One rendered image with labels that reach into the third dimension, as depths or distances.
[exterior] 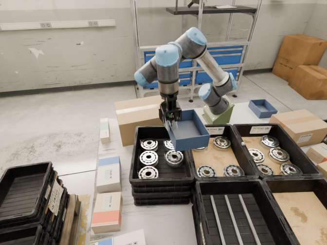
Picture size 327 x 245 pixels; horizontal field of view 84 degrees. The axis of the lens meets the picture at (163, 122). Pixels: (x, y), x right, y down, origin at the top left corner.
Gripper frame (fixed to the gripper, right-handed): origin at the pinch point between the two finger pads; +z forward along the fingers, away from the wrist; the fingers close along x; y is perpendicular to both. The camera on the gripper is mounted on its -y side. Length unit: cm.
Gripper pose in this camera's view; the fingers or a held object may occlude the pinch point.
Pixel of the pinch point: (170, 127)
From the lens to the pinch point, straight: 81.9
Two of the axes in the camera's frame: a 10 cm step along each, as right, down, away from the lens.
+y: 1.9, 6.0, -7.8
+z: 0.7, 7.8, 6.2
